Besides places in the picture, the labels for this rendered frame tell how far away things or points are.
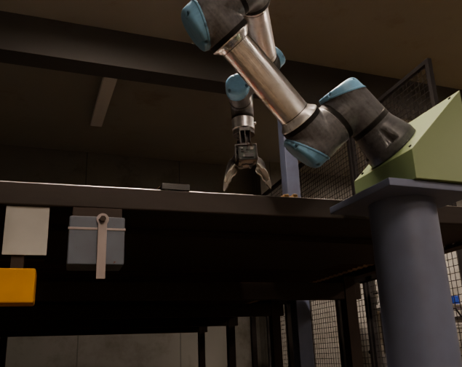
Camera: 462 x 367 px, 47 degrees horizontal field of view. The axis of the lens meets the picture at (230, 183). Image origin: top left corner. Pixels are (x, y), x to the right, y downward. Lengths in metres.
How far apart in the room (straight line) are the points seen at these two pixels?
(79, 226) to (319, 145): 0.63
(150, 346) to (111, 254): 5.32
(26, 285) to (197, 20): 0.74
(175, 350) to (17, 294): 5.45
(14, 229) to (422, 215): 0.99
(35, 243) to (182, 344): 5.45
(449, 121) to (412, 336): 0.54
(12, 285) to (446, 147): 1.08
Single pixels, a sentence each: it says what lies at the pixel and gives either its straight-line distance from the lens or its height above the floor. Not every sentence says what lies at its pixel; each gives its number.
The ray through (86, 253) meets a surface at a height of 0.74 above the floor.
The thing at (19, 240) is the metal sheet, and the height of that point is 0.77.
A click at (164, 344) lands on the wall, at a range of 6.68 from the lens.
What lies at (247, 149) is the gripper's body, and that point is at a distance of 1.69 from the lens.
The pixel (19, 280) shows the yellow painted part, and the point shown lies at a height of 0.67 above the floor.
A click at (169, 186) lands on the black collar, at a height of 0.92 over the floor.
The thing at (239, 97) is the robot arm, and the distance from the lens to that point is 1.67.
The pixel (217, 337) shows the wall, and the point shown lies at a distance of 6.87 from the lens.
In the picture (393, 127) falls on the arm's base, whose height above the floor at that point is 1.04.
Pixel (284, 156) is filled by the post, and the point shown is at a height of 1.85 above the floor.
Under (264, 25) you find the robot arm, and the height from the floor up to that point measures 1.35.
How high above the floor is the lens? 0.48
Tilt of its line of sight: 18 degrees up
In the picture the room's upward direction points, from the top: 2 degrees counter-clockwise
